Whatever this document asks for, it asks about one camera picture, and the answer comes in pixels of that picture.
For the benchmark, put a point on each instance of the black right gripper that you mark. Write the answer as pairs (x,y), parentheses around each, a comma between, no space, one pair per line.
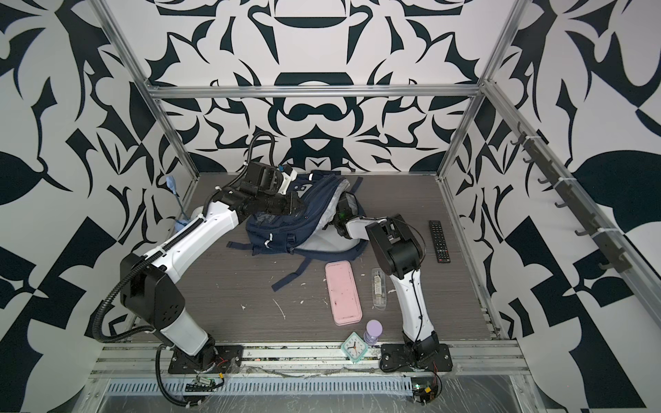
(324,227)

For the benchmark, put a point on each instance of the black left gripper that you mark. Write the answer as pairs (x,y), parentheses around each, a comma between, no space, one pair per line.
(290,207)

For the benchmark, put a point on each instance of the navy blue student backpack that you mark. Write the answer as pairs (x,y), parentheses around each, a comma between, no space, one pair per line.
(309,233)

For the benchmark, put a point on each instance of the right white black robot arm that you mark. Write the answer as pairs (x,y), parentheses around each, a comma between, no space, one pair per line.
(400,251)

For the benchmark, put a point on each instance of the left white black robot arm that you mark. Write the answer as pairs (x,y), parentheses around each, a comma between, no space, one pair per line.
(148,286)

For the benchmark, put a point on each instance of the clear plastic ruler case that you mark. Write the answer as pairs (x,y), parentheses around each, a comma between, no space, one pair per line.
(379,289)

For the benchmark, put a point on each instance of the pink pencil case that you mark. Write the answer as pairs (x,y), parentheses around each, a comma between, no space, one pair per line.
(343,295)

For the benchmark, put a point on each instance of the black tv remote control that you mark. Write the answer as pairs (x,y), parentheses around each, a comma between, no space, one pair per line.
(439,242)

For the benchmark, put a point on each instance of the purple lidded small bottle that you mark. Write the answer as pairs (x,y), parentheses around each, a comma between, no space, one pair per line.
(374,330)

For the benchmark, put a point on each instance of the small green alarm clock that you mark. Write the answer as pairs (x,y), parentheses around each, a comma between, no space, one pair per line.
(354,348)

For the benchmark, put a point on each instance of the right circuit board green light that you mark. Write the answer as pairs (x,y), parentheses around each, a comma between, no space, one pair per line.
(425,389)

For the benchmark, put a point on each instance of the left small circuit board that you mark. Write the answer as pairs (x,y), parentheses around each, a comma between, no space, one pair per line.
(201,384)

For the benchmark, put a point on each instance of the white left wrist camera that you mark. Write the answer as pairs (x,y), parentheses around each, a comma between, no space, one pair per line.
(289,174)

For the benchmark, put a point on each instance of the light blue round wall clock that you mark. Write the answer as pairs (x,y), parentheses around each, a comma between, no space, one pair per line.
(196,211)

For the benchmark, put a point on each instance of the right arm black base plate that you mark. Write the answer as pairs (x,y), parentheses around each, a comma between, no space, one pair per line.
(403,358)

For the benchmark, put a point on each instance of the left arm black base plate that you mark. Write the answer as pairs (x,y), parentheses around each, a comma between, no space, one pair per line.
(220,359)

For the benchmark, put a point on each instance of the white perforated cable tray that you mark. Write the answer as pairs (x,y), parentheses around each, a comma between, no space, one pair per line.
(265,386)

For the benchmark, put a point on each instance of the wall mounted hook rail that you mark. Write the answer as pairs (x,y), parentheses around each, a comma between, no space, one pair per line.
(575,198)

